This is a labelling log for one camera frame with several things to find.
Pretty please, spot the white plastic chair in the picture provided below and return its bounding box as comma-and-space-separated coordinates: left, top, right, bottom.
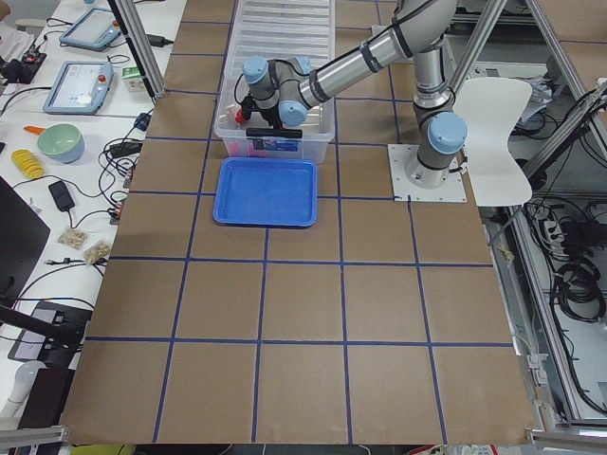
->
453, 77, 532, 207

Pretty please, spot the yellow ridged toy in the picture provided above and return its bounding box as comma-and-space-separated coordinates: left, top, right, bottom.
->
10, 149, 45, 179

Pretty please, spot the green white carton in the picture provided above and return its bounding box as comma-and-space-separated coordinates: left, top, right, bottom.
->
120, 66, 147, 93

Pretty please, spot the white light bulb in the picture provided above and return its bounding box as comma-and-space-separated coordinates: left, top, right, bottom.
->
1, 360, 46, 418

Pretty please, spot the green bowl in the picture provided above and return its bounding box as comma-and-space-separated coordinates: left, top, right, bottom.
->
37, 123, 84, 164

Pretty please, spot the teach pendant tablet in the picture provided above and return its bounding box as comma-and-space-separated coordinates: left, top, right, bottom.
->
43, 61, 114, 115
59, 8, 121, 51

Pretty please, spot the black power adapter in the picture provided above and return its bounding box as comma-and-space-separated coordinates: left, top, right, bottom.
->
48, 181, 75, 212

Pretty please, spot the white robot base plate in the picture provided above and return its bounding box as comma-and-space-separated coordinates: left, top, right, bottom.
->
388, 144, 467, 203

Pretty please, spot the aluminium frame post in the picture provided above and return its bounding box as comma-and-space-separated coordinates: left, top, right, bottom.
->
108, 0, 166, 100

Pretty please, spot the clear plastic storage box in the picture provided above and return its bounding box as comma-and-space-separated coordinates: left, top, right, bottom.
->
213, 78, 335, 163

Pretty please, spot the lower teach pendant tablet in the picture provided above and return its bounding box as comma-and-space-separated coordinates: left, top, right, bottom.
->
43, 61, 114, 115

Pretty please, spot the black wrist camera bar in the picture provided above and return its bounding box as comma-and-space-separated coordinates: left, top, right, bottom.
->
246, 127, 303, 139

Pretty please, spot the blue plastic tray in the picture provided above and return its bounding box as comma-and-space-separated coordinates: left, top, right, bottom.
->
212, 157, 318, 228

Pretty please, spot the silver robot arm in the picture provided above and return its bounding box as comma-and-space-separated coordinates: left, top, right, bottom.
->
236, 0, 468, 189

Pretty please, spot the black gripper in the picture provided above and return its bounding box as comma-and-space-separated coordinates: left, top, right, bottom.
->
240, 95, 280, 124

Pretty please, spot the clear plastic box lid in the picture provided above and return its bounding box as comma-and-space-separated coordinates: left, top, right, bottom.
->
224, 0, 337, 86

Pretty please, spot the upper teach pendant tablet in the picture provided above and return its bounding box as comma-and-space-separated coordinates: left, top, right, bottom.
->
59, 8, 121, 51

